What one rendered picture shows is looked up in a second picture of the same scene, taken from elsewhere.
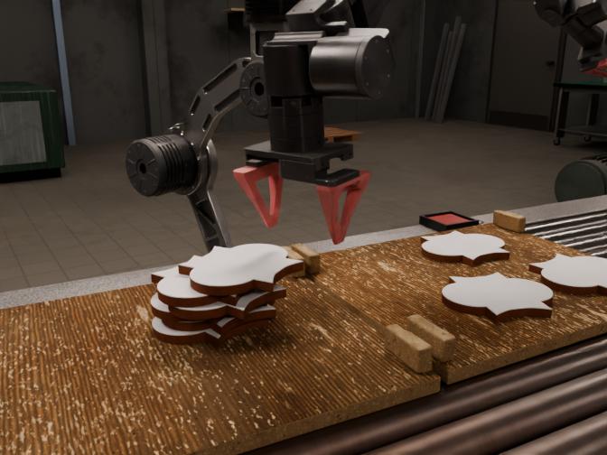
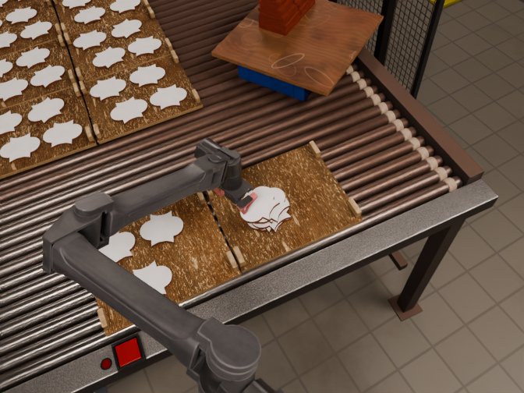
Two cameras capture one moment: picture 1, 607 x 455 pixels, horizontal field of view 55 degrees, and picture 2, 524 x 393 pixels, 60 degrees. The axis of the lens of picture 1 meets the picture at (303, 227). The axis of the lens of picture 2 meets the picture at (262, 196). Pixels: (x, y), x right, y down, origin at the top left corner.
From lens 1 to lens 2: 1.64 m
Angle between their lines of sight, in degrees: 107
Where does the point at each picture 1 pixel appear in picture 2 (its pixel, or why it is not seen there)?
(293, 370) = not seen: hidden behind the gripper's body
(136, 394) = (285, 178)
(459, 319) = (182, 215)
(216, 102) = not seen: outside the picture
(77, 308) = (322, 224)
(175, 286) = (278, 194)
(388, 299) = (203, 230)
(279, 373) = not seen: hidden behind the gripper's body
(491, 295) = (165, 224)
